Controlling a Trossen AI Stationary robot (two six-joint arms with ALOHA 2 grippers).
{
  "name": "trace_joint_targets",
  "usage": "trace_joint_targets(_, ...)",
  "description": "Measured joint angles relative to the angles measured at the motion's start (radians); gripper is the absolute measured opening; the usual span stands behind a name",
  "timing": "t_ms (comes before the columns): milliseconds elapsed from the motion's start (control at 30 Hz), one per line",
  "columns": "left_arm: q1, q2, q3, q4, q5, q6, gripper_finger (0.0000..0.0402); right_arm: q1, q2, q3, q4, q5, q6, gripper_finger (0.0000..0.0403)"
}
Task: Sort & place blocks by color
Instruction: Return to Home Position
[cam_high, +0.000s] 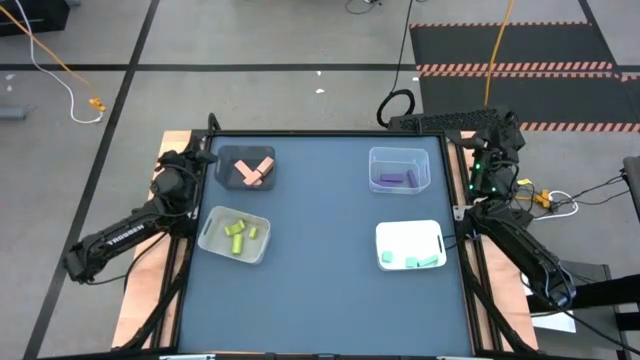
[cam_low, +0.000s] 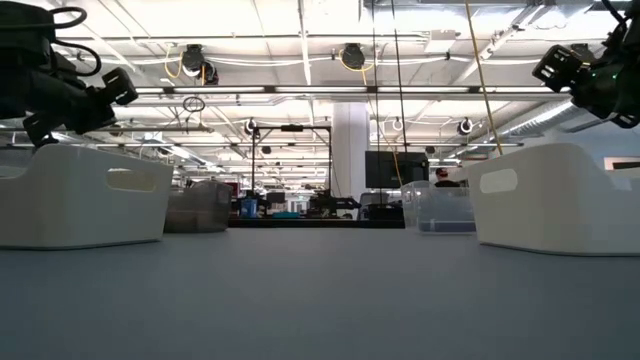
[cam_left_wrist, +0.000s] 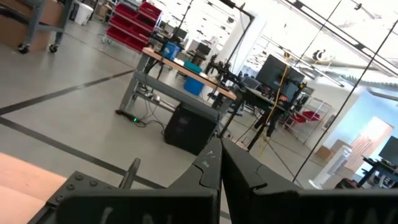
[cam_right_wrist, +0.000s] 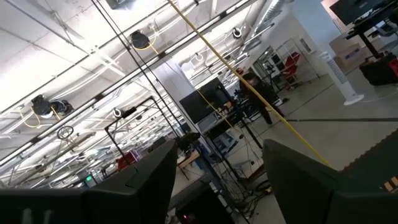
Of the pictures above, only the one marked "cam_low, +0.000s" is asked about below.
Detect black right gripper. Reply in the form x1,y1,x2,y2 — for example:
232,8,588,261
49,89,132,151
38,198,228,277
568,56,640,131

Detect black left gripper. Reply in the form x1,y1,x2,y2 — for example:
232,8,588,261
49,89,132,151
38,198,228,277
22,63,118,150

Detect tan framed dark panel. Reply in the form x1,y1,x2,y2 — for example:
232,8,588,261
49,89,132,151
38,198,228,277
603,155,640,172

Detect white plastic bin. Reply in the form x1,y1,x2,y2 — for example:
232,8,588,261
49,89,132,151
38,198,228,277
465,141,640,258
0,142,175,251

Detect dark grey plastic bin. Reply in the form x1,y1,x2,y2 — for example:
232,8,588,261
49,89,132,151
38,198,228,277
163,179,235,235

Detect person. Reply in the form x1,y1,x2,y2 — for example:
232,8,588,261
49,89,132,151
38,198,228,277
432,166,463,190

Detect clear plastic bin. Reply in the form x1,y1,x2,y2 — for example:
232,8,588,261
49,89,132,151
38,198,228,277
399,179,478,236

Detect black monitor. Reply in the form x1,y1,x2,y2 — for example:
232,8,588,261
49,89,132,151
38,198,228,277
363,149,431,190

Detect white pillar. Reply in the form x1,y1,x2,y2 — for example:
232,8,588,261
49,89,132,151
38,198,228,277
330,101,372,199

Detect black robot equipment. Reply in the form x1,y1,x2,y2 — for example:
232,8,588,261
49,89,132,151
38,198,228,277
306,191,364,219

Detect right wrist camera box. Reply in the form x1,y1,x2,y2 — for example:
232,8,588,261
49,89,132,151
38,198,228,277
530,43,585,95

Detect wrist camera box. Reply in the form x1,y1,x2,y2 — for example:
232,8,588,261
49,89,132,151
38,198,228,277
100,65,140,108
530,43,585,95

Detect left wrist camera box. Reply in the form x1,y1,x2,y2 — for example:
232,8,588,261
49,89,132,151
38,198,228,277
100,65,140,108

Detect yellow cable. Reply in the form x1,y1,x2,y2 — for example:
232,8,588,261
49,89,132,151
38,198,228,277
463,0,505,157

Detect black cable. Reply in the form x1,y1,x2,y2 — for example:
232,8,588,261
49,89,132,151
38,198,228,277
370,0,382,154
389,0,409,154

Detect black frame stand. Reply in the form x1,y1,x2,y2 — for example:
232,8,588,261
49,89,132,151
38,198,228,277
250,123,334,202

